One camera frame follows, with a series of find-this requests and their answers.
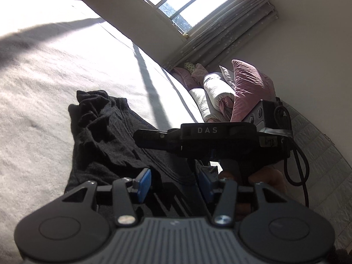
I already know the black knit garment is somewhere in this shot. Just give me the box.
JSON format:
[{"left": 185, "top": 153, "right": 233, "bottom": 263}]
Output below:
[{"left": 65, "top": 91, "right": 217, "bottom": 219}]

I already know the person's right hand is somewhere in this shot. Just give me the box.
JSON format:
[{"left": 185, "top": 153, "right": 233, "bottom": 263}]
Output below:
[{"left": 218, "top": 167, "right": 287, "bottom": 194}]

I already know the rolled pale quilt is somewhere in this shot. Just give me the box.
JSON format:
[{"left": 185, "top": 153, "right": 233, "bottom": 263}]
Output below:
[{"left": 189, "top": 72, "right": 235, "bottom": 123}]

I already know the maroon velvet pillow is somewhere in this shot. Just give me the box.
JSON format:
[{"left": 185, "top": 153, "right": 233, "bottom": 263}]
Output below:
[{"left": 231, "top": 60, "right": 276, "bottom": 122}]

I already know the pink small cushion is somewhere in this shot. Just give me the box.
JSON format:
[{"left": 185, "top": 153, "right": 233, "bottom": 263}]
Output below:
[{"left": 173, "top": 63, "right": 209, "bottom": 91}]

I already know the grey quilted headboard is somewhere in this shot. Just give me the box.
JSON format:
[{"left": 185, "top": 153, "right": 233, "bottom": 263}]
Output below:
[{"left": 283, "top": 103, "right": 351, "bottom": 251}]

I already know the grey patterned curtain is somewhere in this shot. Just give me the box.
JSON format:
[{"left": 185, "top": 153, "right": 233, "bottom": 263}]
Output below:
[{"left": 162, "top": 0, "right": 278, "bottom": 71}]

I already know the grey bed sheet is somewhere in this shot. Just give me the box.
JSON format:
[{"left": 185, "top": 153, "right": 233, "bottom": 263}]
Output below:
[{"left": 1, "top": 0, "right": 202, "bottom": 263}]

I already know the black camera box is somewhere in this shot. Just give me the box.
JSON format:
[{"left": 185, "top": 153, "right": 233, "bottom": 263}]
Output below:
[{"left": 242, "top": 98, "right": 293, "bottom": 138}]

